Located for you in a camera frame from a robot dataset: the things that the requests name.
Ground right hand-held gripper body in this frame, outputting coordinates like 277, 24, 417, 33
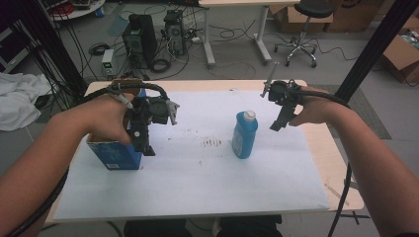
260, 62, 302, 107

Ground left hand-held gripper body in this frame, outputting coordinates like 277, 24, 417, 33
111, 78, 181, 131

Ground blue cardboard box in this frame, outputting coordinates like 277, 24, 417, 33
86, 88, 148, 171

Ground blue bottle with white cap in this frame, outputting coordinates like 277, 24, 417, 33
231, 110, 259, 160

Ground person's right hand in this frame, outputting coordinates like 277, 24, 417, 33
289, 86, 345, 128

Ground person's left hand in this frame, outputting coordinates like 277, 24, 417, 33
77, 93, 134, 146

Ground white bench power supply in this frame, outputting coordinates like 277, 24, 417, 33
101, 48, 116, 79

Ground large black computer tower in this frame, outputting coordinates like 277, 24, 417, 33
122, 13, 158, 70

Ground white table mat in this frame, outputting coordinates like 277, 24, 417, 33
52, 89, 331, 221

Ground flat brown cardboard box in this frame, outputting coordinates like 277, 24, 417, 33
270, 4, 334, 34

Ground small black computer tower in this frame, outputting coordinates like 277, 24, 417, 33
163, 9, 188, 56

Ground grey floor mat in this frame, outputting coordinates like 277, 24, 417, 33
309, 84, 393, 140

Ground black swivel stool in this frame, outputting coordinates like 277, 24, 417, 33
274, 0, 335, 68

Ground white-legged desk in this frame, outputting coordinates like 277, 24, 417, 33
198, 0, 301, 68

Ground tall brown cardboard box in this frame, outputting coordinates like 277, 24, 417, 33
324, 0, 386, 34

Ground open brown cardboard box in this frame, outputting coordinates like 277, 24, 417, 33
381, 16, 419, 84

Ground round white table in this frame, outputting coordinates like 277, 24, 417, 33
48, 0, 107, 22

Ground white cloth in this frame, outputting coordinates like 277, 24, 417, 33
0, 72, 52, 132

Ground coiled black cable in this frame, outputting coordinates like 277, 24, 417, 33
150, 58, 172, 74
88, 42, 111, 56

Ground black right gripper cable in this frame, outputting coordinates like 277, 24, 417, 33
294, 88, 353, 237

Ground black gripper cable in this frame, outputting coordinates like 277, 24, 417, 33
294, 88, 353, 237
6, 82, 170, 237

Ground black metal stand post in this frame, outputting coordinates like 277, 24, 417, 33
334, 0, 419, 104

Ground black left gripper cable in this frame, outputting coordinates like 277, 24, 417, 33
6, 82, 170, 237

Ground black stand with cables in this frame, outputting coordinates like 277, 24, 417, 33
18, 0, 89, 98

